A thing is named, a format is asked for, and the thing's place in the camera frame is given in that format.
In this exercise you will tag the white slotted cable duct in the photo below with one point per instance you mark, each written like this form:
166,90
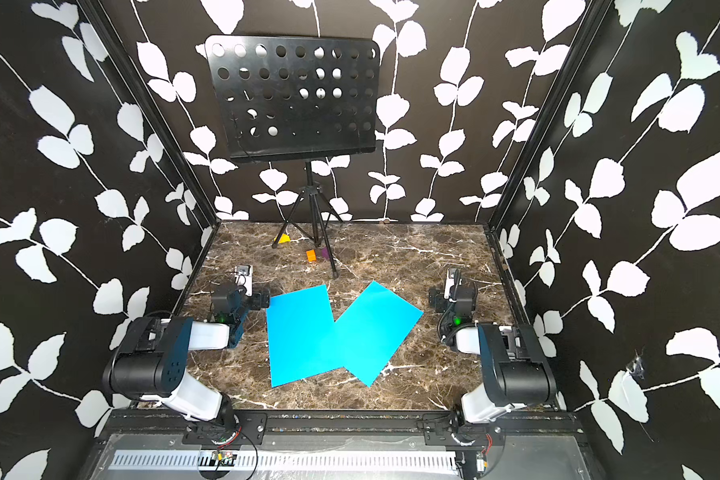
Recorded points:
341,461

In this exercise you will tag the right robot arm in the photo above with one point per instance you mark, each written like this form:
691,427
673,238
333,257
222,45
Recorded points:
515,371

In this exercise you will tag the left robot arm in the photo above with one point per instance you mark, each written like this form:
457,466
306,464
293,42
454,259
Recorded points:
150,364

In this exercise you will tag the black front mounting rail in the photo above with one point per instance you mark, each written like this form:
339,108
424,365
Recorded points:
437,428

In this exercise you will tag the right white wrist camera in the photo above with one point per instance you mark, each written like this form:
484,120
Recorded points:
453,280

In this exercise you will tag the black perforated music stand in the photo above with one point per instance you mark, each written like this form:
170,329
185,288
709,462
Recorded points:
296,98

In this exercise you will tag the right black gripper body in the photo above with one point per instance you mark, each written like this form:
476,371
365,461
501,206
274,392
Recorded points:
443,305

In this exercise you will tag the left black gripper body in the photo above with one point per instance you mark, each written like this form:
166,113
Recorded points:
253,302

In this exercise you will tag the cyan paper sheet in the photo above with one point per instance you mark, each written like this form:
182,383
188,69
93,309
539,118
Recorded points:
301,336
371,330

